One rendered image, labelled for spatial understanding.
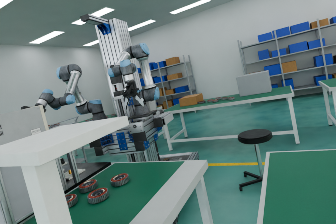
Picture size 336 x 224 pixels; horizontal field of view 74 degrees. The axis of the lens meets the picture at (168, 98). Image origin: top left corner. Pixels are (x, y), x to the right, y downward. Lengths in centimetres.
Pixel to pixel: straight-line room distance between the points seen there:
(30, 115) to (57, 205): 99
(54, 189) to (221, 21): 755
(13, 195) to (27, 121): 43
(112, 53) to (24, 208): 157
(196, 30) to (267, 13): 227
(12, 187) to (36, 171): 78
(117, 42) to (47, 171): 187
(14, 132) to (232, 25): 707
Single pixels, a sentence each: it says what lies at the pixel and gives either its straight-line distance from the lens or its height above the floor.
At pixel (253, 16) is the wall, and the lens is 779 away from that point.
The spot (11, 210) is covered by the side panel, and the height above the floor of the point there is 84.
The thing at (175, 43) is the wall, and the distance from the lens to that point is 840.
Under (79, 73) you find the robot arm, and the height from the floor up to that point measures 153.
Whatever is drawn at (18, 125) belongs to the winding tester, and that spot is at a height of 123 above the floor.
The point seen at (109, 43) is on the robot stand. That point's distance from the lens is 247.
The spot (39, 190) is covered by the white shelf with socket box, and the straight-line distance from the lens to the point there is 70.
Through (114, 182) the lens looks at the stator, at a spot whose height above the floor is 78.
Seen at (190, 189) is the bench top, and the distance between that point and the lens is 125.
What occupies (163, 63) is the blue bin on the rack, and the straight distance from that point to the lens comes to 800.
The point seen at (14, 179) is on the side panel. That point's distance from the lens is 145.
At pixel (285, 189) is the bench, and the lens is 113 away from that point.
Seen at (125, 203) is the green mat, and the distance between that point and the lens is 125.
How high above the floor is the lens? 130
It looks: 4 degrees down
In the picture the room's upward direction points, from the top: 13 degrees counter-clockwise
